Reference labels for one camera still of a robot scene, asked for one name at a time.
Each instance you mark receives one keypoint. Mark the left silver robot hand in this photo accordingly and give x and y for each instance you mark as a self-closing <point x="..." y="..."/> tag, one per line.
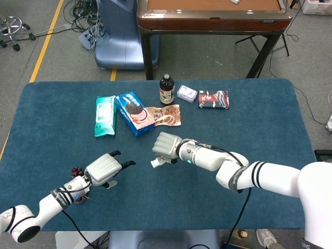
<point x="103" y="169"/>

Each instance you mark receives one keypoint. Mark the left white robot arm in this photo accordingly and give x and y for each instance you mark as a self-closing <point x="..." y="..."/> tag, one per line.
<point x="46" y="205"/>

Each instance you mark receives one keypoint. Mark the small white block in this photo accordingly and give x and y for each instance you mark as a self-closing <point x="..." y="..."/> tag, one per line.
<point x="235" y="1"/>

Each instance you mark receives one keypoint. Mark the blue Oreo cookie box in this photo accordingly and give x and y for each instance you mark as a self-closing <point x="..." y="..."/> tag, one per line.
<point x="135" y="114"/>

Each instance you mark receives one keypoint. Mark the dark glass bottle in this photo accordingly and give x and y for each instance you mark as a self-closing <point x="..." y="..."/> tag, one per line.
<point x="166" y="90"/>

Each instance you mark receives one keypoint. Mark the blue grey robot torso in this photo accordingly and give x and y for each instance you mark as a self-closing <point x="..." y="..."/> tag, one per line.
<point x="166" y="240"/>

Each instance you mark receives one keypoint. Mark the orange snack pouch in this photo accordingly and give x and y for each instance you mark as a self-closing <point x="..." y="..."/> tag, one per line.
<point x="167" y="115"/>

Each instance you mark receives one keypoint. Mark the blue felt covered table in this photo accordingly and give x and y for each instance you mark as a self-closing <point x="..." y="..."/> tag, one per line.
<point x="155" y="207"/>

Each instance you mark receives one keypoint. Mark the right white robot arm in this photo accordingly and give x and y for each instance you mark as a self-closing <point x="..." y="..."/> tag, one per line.
<point x="272" y="176"/>

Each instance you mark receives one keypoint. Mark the brown mahjong table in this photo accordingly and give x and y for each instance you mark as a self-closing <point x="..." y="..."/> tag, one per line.
<point x="212" y="23"/>

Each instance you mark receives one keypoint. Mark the black folding stand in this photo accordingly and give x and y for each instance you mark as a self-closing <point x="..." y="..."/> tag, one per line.
<point x="285" y="44"/>

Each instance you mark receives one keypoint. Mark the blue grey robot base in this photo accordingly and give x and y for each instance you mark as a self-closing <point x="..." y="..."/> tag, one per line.
<point x="116" y="39"/>

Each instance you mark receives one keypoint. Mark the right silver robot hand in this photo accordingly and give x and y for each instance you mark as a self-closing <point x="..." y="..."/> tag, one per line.
<point x="167" y="145"/>

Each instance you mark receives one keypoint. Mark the black flat box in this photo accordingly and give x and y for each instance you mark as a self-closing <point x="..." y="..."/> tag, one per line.
<point x="321" y="154"/>

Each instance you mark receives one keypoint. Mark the white printed tube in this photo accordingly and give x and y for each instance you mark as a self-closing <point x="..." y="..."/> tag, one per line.
<point x="155" y="163"/>

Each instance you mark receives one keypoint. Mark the white plug adapter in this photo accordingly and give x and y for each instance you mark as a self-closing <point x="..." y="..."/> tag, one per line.
<point x="329" y="127"/>

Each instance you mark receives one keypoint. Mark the chrome rolling stool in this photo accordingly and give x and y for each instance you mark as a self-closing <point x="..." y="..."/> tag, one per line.
<point x="11" y="33"/>

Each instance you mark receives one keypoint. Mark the dark red grape bunch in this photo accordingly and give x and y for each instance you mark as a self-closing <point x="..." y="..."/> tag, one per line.
<point x="77" y="171"/>

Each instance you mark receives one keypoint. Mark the clear plastic card case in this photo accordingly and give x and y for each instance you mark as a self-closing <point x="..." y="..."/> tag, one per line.
<point x="186" y="93"/>

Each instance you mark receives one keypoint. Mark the white storage box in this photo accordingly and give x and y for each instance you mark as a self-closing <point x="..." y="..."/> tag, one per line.
<point x="317" y="6"/>

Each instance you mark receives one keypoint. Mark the grey sneaker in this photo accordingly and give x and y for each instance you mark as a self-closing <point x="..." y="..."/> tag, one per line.
<point x="267" y="240"/>

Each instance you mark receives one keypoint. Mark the yellow capped small bottle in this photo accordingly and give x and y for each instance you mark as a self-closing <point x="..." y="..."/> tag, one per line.
<point x="242" y="234"/>

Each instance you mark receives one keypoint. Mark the green wet wipes pack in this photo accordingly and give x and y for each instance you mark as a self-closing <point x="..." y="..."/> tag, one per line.
<point x="105" y="116"/>

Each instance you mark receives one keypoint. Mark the red and black box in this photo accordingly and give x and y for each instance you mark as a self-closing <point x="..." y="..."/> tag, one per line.
<point x="214" y="99"/>

